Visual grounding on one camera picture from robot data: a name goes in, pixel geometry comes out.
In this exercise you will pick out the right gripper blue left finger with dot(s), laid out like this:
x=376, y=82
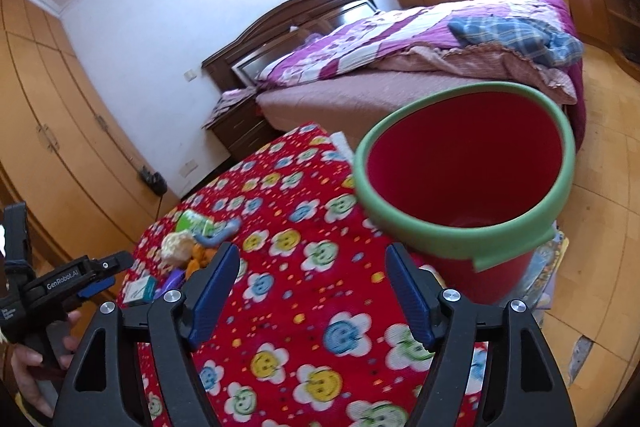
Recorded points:
x=205, y=294

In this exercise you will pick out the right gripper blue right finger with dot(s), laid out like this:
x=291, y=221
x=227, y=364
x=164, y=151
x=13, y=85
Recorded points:
x=417, y=293

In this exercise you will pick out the green snack wrapper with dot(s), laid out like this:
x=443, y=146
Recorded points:
x=194, y=223

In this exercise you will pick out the person's left hand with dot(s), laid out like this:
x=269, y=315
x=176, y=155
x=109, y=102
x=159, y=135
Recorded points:
x=23, y=359

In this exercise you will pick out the purple plastic scrap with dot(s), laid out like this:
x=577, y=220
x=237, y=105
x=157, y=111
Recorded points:
x=173, y=282

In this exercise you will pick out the orange peel scrap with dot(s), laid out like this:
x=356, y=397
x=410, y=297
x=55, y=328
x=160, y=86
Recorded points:
x=201, y=256

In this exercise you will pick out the crumpled white paper ball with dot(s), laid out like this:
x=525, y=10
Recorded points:
x=176, y=249

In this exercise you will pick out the small green white carton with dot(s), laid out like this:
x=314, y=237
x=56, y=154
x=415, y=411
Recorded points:
x=139, y=292

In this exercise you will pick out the red smiley flower blanket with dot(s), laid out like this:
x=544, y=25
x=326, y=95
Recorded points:
x=311, y=334

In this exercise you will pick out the light wooden wardrobe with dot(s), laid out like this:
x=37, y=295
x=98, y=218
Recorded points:
x=62, y=153

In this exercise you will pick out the red bucket green rim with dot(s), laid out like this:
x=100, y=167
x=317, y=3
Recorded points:
x=471, y=180

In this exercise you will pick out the colourful book under bucket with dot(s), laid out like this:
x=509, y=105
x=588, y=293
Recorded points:
x=537, y=286

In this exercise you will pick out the dark wooden nightstand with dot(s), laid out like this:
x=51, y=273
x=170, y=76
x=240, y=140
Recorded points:
x=244, y=130

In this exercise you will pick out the clothes pile on nightstand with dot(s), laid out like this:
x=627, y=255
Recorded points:
x=226, y=102

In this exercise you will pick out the dark wooden headboard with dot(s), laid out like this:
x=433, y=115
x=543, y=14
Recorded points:
x=269, y=27

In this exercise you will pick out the bed with pink sheet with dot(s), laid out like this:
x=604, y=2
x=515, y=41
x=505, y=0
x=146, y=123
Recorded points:
x=354, y=102

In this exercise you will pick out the purple white patterned quilt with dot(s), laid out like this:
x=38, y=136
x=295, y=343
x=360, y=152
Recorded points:
x=385, y=33

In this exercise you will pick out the blue plaid cloth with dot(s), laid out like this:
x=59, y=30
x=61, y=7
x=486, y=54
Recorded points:
x=536, y=40

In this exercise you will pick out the black charger with cable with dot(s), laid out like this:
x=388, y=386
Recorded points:
x=156, y=183

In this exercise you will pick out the white wall socket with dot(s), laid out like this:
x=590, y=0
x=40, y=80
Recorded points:
x=188, y=168

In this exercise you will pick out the white wall switch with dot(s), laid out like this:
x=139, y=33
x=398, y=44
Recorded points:
x=190, y=75

